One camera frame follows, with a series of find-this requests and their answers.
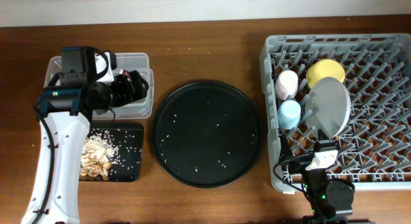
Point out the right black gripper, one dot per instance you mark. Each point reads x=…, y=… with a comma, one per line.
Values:
x=286, y=151

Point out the yellow bowl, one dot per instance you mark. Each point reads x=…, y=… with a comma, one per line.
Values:
x=323, y=69

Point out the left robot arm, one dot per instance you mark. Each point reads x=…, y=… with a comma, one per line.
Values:
x=84, y=86

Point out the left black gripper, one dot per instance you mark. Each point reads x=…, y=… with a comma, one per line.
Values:
x=127, y=94

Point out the round black serving tray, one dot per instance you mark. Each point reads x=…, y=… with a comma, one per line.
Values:
x=207, y=134

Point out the gold brown snack wrapper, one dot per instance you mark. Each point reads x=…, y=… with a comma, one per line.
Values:
x=125, y=77

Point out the grey round plate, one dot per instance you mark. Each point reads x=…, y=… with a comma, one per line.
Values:
x=330, y=103

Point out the black rectangular tray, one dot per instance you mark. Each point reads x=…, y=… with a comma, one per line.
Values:
x=129, y=138

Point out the grey dishwasher rack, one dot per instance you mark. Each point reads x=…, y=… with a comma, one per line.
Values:
x=375, y=144

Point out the food scraps pile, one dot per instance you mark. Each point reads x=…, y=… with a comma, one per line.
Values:
x=99, y=155

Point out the clear plastic storage bin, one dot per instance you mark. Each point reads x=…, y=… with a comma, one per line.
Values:
x=140, y=109

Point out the pink cup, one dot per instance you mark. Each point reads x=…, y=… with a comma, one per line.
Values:
x=286, y=85

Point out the blue cup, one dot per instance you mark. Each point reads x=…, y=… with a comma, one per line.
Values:
x=289, y=114

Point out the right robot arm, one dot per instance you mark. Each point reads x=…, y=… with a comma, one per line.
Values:
x=330, y=199

